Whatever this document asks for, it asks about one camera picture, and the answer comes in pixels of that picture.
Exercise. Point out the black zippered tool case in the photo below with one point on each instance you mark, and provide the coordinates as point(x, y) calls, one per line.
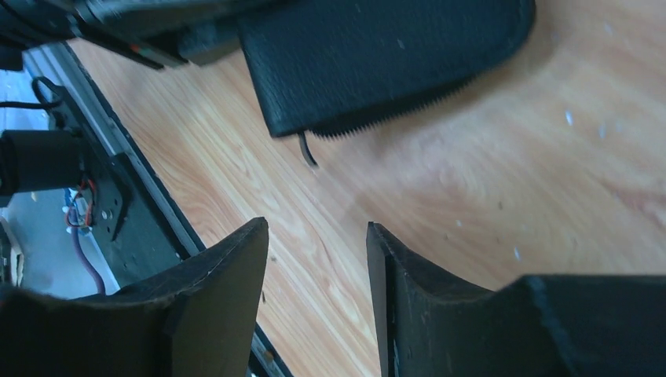
point(334, 68)

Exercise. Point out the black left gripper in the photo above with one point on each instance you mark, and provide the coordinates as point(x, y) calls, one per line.
point(157, 34)

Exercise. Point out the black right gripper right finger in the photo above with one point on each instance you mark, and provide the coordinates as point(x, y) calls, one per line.
point(430, 322)

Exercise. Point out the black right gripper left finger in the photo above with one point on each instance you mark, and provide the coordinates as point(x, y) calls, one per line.
point(196, 318)

